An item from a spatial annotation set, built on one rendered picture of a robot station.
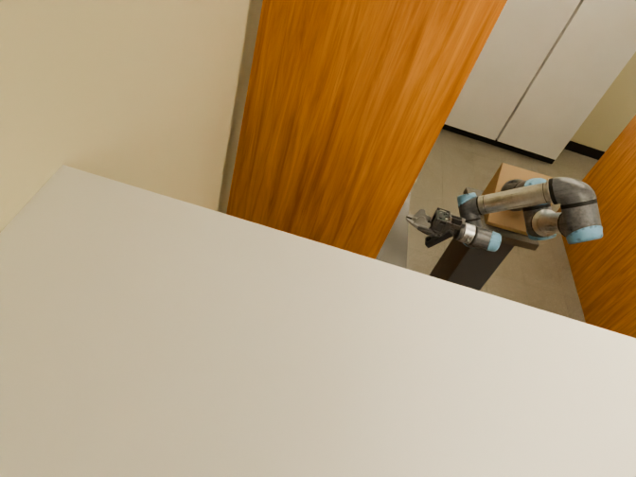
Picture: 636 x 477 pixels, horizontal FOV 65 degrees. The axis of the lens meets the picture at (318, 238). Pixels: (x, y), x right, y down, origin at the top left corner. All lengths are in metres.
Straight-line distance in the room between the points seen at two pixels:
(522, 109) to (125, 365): 4.75
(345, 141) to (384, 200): 0.22
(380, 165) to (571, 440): 0.99
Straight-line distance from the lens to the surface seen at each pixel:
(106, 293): 0.44
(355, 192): 1.43
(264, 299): 0.44
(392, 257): 2.06
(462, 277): 2.75
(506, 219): 2.51
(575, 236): 1.95
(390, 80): 1.24
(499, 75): 4.81
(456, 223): 1.95
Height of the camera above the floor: 2.33
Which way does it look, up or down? 44 degrees down
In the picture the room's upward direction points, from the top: 20 degrees clockwise
